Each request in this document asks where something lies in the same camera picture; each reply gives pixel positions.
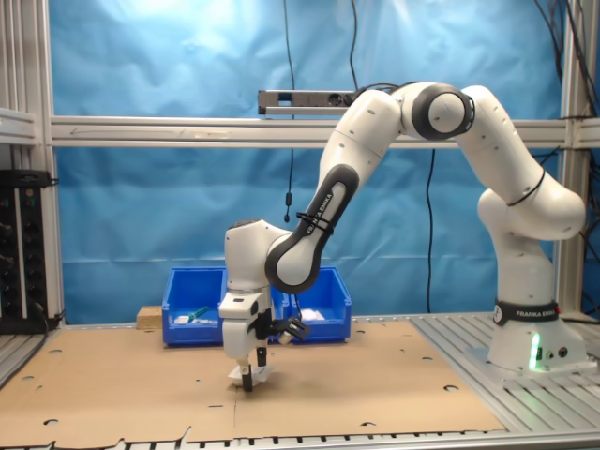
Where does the grey power strip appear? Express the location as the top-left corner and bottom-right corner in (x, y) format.
(257, 88), (363, 116)

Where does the black socket rack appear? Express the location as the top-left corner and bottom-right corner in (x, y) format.
(0, 169), (60, 335)

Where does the aluminium frame post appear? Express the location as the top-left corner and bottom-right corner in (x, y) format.
(556, 0), (600, 321)
(0, 0), (65, 329)

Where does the brown cardboard sheet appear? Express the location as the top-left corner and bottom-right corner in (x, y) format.
(0, 318), (507, 449)

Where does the blue bin with tubes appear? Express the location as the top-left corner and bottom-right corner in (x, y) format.
(161, 266), (230, 348)

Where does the blue bin with cotton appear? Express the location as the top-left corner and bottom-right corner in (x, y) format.
(284, 265), (353, 344)

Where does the blue bin with masks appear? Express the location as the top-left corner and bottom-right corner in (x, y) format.
(268, 286), (291, 346)

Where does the white printed cotton packet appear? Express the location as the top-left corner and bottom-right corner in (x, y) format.
(227, 364), (275, 388)

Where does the chipboard wood block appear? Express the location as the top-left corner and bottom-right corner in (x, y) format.
(136, 305), (165, 331)

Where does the thin hanging black cable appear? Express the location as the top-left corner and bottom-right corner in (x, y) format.
(350, 0), (361, 91)

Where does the long hanging black cable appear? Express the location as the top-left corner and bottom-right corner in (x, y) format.
(425, 148), (438, 314)

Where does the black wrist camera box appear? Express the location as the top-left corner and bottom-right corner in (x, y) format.
(259, 316), (312, 349)

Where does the hanging black cable with ferrite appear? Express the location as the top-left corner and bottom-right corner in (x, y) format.
(282, 0), (297, 223)

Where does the short aluminium shelf beam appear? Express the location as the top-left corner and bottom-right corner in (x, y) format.
(0, 107), (39, 144)

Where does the horizontal aluminium beam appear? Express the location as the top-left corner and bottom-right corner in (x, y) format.
(49, 114), (571, 150)

